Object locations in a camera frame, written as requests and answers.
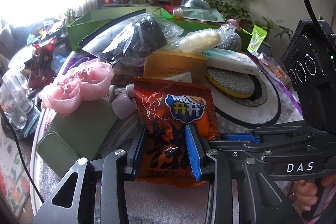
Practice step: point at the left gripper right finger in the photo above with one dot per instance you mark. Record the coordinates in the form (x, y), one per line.
(197, 154)

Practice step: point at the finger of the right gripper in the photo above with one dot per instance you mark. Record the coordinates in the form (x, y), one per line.
(240, 137)

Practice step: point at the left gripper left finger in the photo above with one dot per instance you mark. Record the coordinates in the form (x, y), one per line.
(135, 150)

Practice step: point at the orange snack bag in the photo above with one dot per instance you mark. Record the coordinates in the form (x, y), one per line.
(166, 108)

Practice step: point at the green felt pouch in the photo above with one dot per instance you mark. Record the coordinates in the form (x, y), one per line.
(80, 134)

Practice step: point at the pink fabric flower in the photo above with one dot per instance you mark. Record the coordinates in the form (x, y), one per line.
(89, 81)

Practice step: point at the yellow cardboard box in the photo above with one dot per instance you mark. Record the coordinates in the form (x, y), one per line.
(161, 64)

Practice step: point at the right hand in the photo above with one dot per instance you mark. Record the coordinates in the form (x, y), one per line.
(306, 192)

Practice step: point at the silver yellow scrub pad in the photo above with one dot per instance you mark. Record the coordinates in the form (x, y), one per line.
(235, 84)

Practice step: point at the white lotion tube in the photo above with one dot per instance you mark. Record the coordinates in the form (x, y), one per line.
(230, 61)

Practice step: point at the steel wool scrubber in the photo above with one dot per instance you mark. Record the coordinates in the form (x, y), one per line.
(230, 40)

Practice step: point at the green snack pouch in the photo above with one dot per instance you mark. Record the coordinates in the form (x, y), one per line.
(258, 36)

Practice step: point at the white sponge in plastic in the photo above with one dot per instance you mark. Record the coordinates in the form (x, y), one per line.
(196, 42)

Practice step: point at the black items zip bag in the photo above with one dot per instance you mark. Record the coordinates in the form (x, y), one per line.
(129, 39)

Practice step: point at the red gift bag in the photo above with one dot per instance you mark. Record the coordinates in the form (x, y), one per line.
(41, 73)

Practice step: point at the pale green refill pouch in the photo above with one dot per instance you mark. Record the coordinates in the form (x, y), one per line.
(211, 15)

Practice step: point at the glass mug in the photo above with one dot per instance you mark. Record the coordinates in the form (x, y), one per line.
(14, 100)

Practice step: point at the green box left compartment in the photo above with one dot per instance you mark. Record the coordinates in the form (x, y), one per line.
(95, 19)

